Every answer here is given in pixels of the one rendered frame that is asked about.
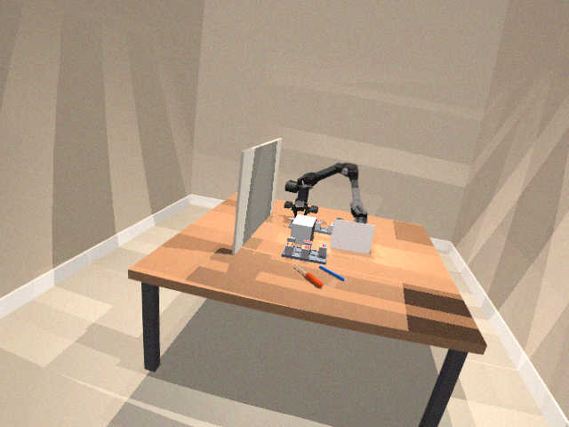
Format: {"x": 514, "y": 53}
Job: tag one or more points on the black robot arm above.
{"x": 311, "y": 179}

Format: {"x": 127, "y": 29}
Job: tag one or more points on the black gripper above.
{"x": 313, "y": 209}

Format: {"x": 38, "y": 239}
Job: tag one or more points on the orange-handled screwdriver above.
{"x": 312, "y": 278}

